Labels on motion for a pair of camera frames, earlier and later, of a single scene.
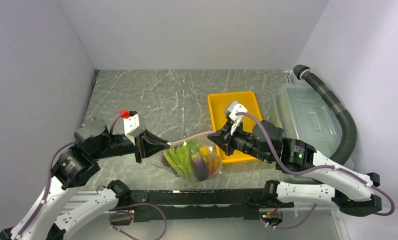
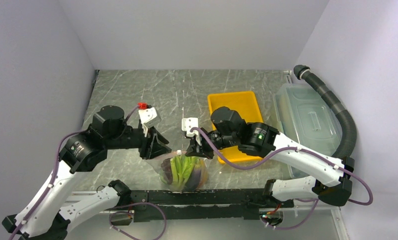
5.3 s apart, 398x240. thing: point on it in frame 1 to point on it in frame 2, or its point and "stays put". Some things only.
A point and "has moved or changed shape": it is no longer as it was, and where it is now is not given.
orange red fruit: (215, 163) to (204, 178)
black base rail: (228, 204) stays put
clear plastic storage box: (305, 114) stays put
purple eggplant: (201, 166) to (193, 182)
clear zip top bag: (197, 158) has moved or changed shape
